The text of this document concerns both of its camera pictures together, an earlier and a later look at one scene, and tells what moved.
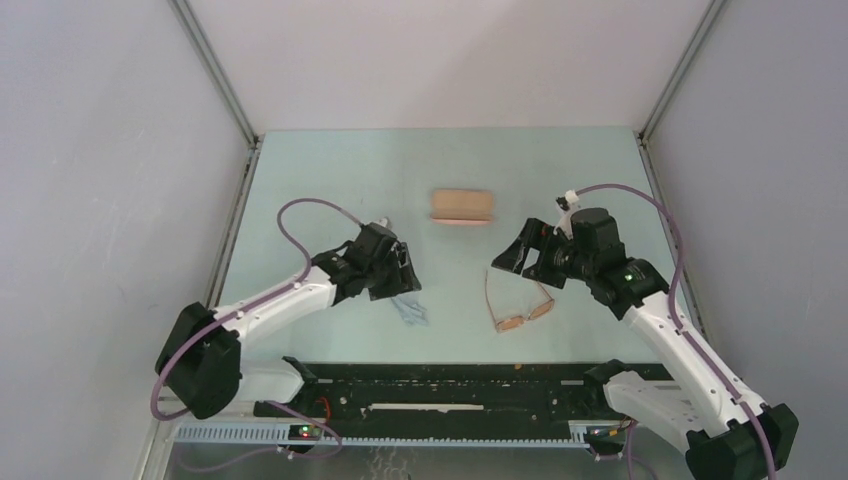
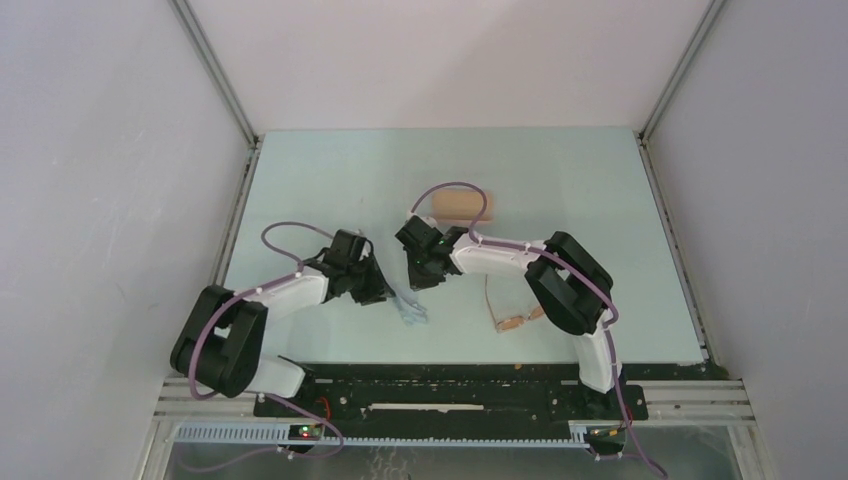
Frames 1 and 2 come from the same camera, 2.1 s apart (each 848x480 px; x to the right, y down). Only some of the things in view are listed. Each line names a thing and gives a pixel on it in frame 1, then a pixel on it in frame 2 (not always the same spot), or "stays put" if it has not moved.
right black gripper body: x=558 y=254 → x=422 y=273
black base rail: x=446 y=400 stays put
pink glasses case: x=462 y=207 stays put
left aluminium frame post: x=218 y=71 stays put
